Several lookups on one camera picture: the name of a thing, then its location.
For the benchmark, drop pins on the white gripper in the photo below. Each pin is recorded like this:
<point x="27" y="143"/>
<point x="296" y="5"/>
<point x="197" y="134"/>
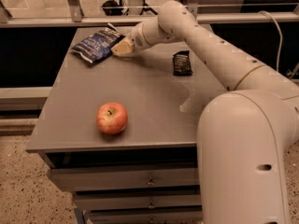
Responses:
<point x="135" y="39"/>

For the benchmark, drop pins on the blue chip bag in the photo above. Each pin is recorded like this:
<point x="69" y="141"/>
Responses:
<point x="98" y="46"/>

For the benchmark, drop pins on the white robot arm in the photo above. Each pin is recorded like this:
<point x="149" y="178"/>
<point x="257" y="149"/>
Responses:
<point x="242" y="134"/>

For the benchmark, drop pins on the black object behind railing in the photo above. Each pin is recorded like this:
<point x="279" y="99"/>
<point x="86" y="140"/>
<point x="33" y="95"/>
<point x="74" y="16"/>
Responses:
<point x="114" y="8"/>

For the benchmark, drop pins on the black snack bar wrapper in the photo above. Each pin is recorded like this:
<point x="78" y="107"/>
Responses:
<point x="182" y="64"/>

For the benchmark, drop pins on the metal railing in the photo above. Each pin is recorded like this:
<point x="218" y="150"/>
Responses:
<point x="47" y="13"/>

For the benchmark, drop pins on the red apple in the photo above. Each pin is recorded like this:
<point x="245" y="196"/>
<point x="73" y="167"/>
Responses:
<point x="111" y="118"/>

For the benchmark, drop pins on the grey drawer cabinet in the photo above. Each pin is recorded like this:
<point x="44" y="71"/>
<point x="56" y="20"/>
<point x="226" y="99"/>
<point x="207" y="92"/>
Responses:
<point x="120" y="136"/>

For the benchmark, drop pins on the top grey drawer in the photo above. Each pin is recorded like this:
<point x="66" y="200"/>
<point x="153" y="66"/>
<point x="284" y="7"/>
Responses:
<point x="108" y="179"/>

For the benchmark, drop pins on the grey drawer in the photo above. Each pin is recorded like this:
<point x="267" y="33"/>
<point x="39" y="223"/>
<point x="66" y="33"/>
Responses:
<point x="175" y="217"/>
<point x="86" y="202"/>
<point x="108" y="179"/>

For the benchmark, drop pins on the middle grey drawer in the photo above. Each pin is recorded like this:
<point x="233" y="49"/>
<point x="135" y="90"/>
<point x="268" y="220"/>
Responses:
<point x="86" y="202"/>

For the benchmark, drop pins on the bottom grey drawer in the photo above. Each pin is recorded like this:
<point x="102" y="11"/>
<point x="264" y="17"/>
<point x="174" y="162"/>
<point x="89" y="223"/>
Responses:
<point x="175" y="217"/>

